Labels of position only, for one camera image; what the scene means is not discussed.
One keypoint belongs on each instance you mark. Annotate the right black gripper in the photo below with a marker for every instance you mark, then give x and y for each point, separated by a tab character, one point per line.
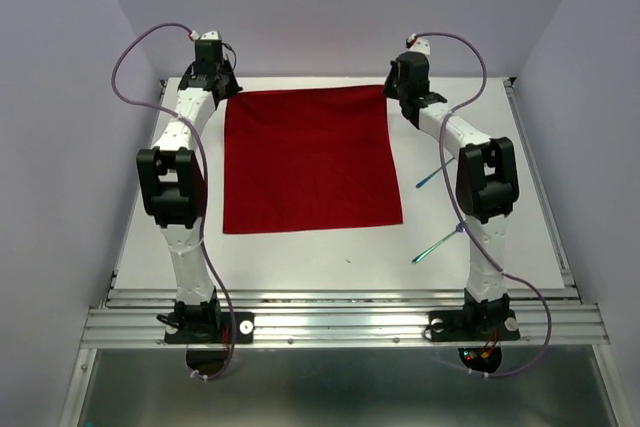
388	90

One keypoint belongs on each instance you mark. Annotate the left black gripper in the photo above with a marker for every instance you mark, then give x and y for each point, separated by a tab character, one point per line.
232	87

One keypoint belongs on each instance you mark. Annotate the red cloth napkin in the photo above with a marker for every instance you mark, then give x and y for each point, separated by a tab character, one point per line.
308	159

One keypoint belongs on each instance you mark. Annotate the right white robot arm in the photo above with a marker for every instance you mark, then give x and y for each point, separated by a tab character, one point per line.
486	189

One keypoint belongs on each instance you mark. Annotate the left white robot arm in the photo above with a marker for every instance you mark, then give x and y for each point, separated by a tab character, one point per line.
173	184

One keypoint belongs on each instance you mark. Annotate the iridescent metal spoon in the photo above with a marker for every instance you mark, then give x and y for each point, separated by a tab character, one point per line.
431	175

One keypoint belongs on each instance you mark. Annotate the iridescent metal fork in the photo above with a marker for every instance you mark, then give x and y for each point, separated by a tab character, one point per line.
421	256

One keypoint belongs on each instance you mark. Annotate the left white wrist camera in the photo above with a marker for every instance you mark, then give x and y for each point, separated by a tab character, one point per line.
207	36

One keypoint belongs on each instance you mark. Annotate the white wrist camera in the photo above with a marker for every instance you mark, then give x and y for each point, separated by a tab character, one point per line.
418	43
207	36

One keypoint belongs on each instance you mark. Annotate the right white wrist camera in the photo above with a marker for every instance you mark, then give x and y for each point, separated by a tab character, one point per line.
418	43

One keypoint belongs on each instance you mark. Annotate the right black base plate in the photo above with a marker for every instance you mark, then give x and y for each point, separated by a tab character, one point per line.
449	326

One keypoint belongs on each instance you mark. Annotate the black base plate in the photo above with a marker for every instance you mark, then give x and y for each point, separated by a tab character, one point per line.
202	333
449	326

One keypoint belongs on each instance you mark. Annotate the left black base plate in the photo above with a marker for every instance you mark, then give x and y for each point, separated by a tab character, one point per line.
202	333

